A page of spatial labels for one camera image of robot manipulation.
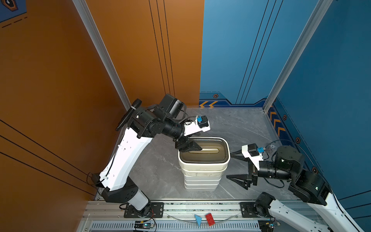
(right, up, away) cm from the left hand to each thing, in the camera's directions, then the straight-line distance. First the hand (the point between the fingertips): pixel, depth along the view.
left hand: (198, 137), depth 57 cm
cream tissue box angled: (+2, -15, +1) cm, 15 cm away
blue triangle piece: (+1, -42, +14) cm, 45 cm away
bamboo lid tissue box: (+2, -32, +21) cm, 38 cm away
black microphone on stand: (-37, +16, +30) cm, 50 cm away
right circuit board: (+34, -45, +13) cm, 58 cm away
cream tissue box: (+6, -7, -1) cm, 10 cm away
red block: (+6, -42, +12) cm, 44 cm away
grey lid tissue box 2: (+2, -24, +14) cm, 28 cm away
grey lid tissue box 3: (+3, -28, +18) cm, 34 cm away
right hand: (+12, -10, -3) cm, 16 cm away
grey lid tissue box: (-2, -20, +9) cm, 22 cm away
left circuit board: (-27, -45, +14) cm, 54 cm away
